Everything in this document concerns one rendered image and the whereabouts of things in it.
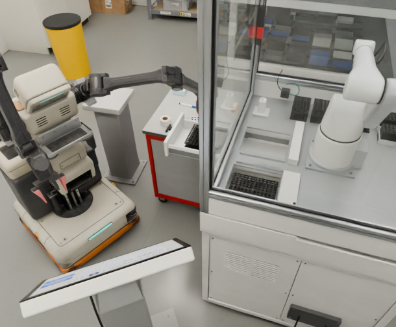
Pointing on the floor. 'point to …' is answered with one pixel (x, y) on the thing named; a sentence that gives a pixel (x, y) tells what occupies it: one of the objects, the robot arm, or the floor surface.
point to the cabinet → (295, 287)
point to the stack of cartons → (110, 6)
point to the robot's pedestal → (118, 136)
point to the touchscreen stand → (136, 314)
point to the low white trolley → (190, 189)
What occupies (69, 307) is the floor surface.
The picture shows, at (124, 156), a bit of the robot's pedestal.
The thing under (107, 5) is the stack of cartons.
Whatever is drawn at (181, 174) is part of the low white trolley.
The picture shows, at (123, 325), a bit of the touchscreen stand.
